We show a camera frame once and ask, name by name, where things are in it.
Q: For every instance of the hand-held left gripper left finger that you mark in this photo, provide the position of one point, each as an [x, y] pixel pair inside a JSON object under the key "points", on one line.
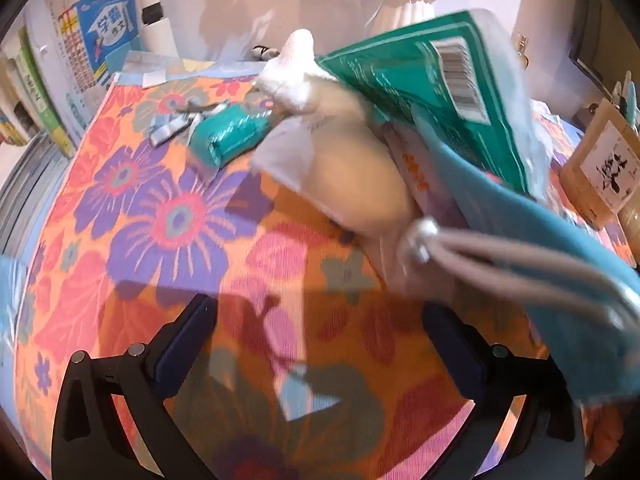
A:
{"points": [[187, 345]]}

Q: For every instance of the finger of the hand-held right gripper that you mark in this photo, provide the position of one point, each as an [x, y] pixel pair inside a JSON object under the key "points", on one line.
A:
{"points": [[500, 255]]}

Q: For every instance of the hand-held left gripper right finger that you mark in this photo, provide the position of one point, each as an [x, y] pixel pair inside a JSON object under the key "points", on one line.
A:
{"points": [[457, 360]]}

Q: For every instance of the pink printed packet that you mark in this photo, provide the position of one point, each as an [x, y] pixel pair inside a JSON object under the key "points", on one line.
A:
{"points": [[415, 170]]}

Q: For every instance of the white towel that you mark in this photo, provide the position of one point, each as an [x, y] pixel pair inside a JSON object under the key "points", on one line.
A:
{"points": [[360, 180]]}

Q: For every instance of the teal barcode packet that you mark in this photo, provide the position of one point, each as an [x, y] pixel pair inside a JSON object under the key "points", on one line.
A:
{"points": [[425, 90]]}

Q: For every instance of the teal tissue packet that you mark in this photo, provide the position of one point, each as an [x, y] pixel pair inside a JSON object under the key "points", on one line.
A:
{"points": [[230, 132]]}

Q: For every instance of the striped bow hair clip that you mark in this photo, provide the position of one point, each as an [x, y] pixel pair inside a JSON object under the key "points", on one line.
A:
{"points": [[167, 127]]}

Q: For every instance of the white fluffy plush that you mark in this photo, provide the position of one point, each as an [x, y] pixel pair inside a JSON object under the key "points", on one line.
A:
{"points": [[295, 75]]}

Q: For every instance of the floral printed mat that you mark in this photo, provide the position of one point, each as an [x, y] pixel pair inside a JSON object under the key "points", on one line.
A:
{"points": [[150, 220]]}

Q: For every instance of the wooden box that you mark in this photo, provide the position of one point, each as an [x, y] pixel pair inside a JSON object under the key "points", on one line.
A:
{"points": [[600, 170]]}

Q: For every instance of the light blue cloth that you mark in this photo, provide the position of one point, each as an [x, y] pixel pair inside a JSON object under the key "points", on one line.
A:
{"points": [[10, 300]]}

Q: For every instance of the pastel clip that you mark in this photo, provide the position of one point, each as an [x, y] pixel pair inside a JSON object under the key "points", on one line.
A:
{"points": [[627, 97]]}

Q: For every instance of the small amber bottle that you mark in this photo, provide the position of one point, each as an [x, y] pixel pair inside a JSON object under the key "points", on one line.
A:
{"points": [[522, 47]]}

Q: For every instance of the dark furniture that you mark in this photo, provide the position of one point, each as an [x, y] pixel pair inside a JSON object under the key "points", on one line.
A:
{"points": [[592, 25]]}

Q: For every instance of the white vase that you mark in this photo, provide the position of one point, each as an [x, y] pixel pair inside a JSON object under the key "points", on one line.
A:
{"points": [[400, 10]]}

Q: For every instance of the white tube with black band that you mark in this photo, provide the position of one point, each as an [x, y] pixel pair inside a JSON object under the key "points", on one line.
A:
{"points": [[157, 30]]}

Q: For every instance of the blue study book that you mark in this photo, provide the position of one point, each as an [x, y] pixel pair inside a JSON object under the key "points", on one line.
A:
{"points": [[105, 35]]}

